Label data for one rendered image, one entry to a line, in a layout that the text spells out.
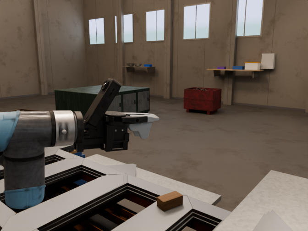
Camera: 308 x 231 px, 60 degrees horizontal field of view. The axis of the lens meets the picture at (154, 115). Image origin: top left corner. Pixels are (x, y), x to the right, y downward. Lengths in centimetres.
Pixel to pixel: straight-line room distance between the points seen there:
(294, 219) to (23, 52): 1265
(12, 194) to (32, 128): 14
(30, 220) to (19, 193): 82
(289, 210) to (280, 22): 887
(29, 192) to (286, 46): 935
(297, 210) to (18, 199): 91
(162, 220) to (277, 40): 881
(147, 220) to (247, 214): 47
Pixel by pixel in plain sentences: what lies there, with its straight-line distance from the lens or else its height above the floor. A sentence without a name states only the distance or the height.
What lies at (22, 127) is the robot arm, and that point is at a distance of 55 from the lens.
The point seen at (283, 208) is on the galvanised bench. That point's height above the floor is 105.
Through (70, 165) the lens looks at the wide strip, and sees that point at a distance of 196.
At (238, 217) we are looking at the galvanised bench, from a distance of 101.
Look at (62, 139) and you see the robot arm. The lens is 57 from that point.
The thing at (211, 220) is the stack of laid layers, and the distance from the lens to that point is 136.
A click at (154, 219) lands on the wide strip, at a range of 130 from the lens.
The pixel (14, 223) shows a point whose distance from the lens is 142.
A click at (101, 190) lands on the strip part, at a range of 156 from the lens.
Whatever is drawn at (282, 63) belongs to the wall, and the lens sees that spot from 966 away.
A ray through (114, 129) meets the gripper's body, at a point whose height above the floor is 142.
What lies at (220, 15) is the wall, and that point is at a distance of 1045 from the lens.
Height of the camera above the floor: 157
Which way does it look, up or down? 12 degrees down
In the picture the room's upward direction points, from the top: straight up
